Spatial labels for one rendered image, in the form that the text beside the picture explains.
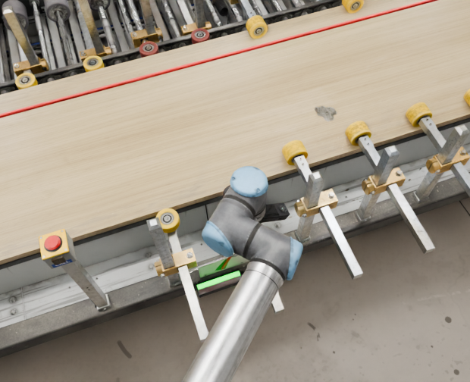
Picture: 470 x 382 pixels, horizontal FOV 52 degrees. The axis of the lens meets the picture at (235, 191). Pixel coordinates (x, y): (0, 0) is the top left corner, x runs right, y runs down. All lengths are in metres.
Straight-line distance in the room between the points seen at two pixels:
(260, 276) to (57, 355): 1.67
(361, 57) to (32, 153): 1.36
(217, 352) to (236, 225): 0.29
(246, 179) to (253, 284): 0.26
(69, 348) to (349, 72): 1.80
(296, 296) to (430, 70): 1.22
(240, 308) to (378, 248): 1.72
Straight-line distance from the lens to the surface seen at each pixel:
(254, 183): 1.16
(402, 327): 2.56
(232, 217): 1.13
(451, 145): 1.73
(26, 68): 2.32
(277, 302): 1.59
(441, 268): 2.73
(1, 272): 1.90
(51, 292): 1.98
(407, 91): 2.07
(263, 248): 1.10
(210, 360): 1.00
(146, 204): 1.71
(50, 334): 1.86
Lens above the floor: 2.37
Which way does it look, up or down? 60 degrees down
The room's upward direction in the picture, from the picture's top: 2 degrees counter-clockwise
